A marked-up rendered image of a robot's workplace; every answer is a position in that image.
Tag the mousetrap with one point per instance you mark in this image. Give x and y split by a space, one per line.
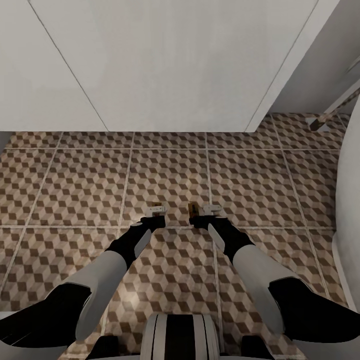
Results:
193 210
156 204

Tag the bathtub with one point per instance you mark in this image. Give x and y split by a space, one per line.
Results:
346 240

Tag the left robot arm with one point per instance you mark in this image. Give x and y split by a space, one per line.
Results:
73 309

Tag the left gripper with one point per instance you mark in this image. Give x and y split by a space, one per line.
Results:
158 221

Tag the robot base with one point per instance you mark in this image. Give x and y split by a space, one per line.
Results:
252 348

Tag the robot trunk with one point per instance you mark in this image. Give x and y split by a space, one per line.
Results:
180 337

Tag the furniture sink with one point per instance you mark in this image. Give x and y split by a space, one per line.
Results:
149 65

